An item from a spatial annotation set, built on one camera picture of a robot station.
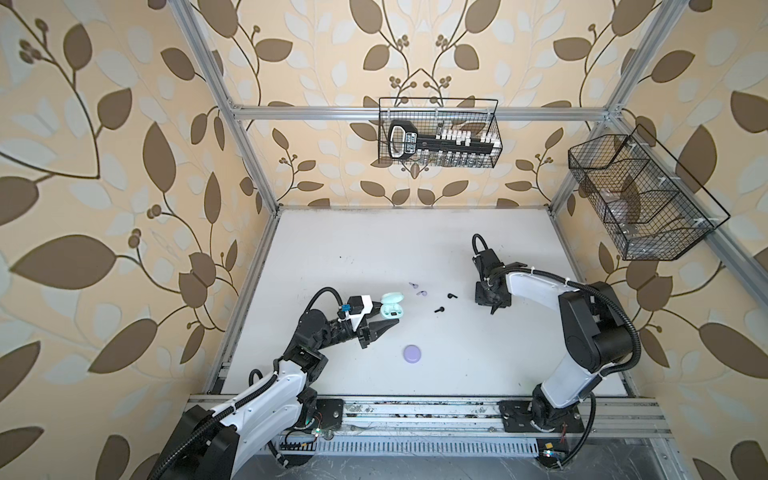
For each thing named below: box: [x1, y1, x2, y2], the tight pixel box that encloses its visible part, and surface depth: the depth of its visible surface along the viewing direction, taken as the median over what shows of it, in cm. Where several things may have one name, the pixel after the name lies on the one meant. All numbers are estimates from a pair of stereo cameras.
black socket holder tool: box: [387, 120, 502, 163], surface depth 86 cm
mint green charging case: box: [380, 292, 404, 319], surface depth 71 cm
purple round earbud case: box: [403, 344, 422, 364], surface depth 86 cm
